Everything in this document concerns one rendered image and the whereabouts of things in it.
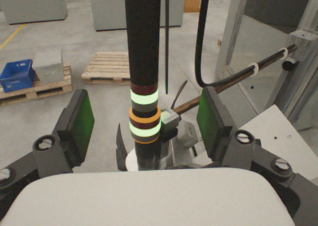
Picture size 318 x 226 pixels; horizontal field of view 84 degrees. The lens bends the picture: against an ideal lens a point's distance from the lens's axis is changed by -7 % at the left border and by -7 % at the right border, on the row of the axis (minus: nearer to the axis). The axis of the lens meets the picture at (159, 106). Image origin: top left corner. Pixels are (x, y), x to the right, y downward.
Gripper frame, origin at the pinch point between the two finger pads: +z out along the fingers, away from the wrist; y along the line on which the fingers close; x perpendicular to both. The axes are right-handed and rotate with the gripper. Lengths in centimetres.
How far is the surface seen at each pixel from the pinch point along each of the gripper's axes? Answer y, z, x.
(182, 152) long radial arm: 15, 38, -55
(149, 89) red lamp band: 0.5, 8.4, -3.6
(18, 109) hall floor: -183, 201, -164
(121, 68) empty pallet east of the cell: -40, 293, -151
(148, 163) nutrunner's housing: 0.2, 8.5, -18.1
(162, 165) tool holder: 2.6, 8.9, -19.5
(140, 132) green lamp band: -0.7, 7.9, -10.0
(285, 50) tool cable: 39, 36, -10
